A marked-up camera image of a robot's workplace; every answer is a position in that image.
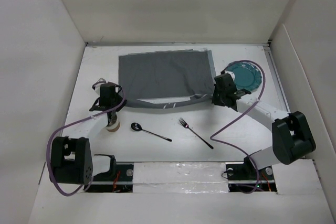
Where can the steel cup with brown band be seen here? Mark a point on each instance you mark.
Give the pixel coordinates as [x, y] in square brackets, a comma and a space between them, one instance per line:
[114, 124]

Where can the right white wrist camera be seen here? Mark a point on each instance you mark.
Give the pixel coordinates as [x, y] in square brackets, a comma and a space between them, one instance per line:
[228, 72]

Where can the black fork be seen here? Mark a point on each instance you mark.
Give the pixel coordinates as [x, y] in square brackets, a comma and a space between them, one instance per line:
[186, 126]

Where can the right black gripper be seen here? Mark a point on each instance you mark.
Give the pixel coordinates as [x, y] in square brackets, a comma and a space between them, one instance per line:
[214, 100]

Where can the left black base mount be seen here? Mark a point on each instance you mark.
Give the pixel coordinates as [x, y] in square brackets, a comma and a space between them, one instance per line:
[119, 182]

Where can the black spoon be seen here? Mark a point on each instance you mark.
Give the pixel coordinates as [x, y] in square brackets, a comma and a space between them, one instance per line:
[138, 128]

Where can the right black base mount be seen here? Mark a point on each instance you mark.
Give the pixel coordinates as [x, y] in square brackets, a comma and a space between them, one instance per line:
[243, 181]

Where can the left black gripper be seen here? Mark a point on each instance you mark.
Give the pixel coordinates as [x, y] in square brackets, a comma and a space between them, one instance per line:
[120, 99]

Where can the grey striped placemat cloth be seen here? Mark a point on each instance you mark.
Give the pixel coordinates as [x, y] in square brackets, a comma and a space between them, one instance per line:
[167, 79]

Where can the teal scalloped plate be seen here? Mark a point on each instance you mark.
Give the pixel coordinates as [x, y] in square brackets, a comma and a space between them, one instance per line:
[246, 75]

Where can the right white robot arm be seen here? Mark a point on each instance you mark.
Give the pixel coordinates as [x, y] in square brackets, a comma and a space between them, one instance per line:
[291, 135]

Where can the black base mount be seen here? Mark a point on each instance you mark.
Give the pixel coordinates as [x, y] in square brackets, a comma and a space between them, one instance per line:
[243, 181]
[119, 182]

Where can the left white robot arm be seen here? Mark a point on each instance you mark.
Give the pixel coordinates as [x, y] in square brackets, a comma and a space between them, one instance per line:
[72, 161]

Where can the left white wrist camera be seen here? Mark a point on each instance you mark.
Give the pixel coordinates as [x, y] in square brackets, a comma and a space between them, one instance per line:
[96, 86]

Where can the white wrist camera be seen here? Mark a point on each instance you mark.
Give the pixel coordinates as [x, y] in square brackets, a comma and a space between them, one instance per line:
[228, 72]
[96, 86]

